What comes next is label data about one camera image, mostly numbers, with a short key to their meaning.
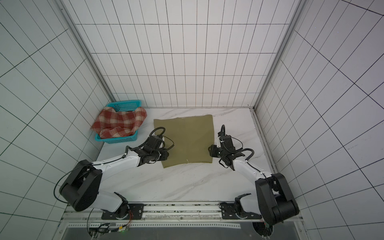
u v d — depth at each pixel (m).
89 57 0.90
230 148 0.68
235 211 0.73
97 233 0.70
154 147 0.71
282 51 0.85
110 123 1.03
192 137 1.01
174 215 0.73
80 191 0.43
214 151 0.79
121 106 1.12
